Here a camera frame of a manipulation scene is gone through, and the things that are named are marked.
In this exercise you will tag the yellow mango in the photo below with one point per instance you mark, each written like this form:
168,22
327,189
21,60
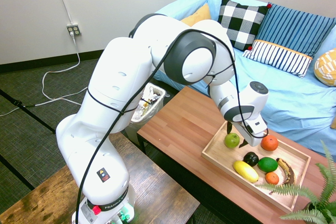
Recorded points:
245,171

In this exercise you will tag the black white checkered pillow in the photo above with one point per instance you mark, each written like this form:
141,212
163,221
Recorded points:
244,24

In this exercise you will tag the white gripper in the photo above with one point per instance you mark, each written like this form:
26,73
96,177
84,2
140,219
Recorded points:
252,140

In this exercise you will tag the small orange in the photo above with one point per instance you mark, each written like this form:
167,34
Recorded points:
272,178

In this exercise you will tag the green apple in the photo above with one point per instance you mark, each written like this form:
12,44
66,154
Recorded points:
231,140

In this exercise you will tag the brown overripe banana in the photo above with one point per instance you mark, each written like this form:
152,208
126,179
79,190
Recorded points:
288,171

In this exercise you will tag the black fruit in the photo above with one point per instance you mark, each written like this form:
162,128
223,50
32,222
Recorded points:
251,159

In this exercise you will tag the navy white striped pillow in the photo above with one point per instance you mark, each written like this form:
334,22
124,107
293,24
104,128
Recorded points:
281,57

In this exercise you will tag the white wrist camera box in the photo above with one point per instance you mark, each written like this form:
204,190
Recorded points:
258,127

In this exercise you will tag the green fern plant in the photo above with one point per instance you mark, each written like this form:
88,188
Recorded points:
312,216

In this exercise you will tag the brown object at sofa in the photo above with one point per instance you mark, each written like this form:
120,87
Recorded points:
334,123

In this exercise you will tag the sofa with light blue cover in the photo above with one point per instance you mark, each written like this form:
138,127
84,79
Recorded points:
288,98

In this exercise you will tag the black stand leg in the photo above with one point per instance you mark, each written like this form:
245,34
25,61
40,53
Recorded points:
34,115
18,174

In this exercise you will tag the dark rustic wooden table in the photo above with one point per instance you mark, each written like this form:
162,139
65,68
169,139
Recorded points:
157,182

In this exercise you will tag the blue striped pillow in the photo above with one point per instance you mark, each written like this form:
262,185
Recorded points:
294,30

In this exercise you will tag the wooden tray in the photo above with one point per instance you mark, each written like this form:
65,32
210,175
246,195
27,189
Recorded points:
218,153

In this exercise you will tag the wall power outlet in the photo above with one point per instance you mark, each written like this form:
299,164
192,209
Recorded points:
74,30

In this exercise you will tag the yellow white patterned pillow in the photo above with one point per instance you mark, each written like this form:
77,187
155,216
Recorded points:
326,69

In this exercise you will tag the beige trash bin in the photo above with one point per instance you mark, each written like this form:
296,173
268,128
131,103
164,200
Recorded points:
132,132

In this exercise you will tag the large red-orange grapefruit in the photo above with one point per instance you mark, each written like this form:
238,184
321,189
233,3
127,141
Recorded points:
270,144

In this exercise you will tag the reddish wooden coffee table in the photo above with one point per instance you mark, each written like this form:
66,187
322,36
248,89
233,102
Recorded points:
178,129

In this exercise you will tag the black plant pot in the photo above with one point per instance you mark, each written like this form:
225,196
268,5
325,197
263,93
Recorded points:
312,206

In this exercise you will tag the plain orange pillow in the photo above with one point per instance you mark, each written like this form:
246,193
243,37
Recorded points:
199,15

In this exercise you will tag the green lime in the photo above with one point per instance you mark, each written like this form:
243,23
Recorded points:
267,164

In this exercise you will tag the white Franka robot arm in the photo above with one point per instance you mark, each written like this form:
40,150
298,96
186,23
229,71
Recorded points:
126,77

